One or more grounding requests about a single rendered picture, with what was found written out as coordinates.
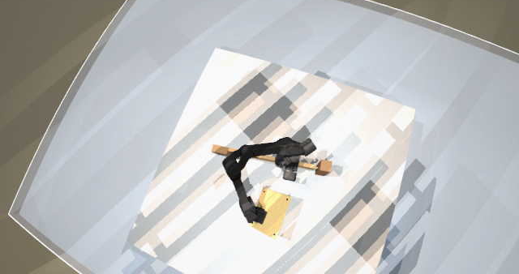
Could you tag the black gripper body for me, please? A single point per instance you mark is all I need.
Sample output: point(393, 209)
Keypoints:
point(288, 175)

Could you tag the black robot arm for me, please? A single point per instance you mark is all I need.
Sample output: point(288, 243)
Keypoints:
point(288, 152)

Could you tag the long brown wooden beam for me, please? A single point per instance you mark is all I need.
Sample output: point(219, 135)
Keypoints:
point(272, 159)

